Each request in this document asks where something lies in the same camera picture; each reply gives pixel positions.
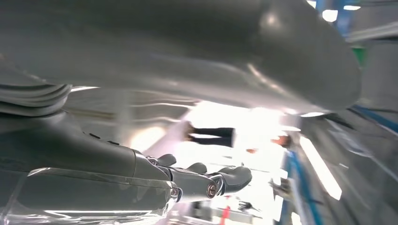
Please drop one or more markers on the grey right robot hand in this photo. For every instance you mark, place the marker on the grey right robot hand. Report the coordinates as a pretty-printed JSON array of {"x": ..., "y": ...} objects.
[{"x": 186, "y": 46}]

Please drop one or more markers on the blue metal post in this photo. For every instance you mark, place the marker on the blue metal post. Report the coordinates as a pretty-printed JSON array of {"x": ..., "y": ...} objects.
[{"x": 298, "y": 186}]

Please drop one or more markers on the person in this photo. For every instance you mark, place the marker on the person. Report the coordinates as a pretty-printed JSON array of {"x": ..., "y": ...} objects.
[{"x": 214, "y": 136}]

